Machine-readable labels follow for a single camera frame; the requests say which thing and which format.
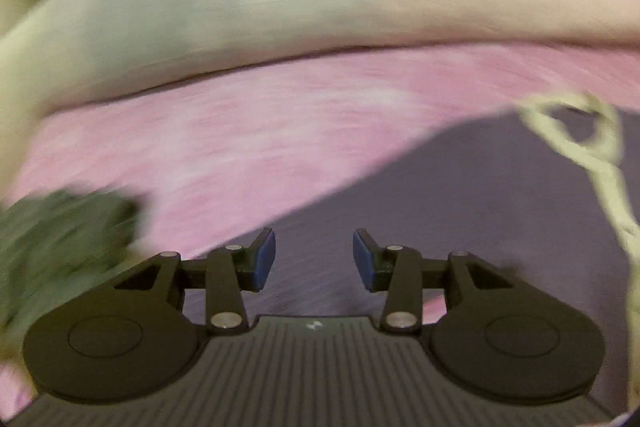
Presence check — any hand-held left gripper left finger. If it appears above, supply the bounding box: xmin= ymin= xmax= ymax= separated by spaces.
xmin=114 ymin=228 xmax=277 ymax=336

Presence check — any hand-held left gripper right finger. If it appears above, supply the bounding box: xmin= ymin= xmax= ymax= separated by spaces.
xmin=352 ymin=228 xmax=519 ymax=336

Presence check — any grey and cream knit sweater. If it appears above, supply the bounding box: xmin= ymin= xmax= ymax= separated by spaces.
xmin=227 ymin=91 xmax=640 ymax=408

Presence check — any pink rose-patterned blanket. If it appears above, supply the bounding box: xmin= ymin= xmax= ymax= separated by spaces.
xmin=0 ymin=43 xmax=640 ymax=414

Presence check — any green cloth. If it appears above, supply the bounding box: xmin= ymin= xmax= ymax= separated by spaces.
xmin=0 ymin=189 xmax=143 ymax=333

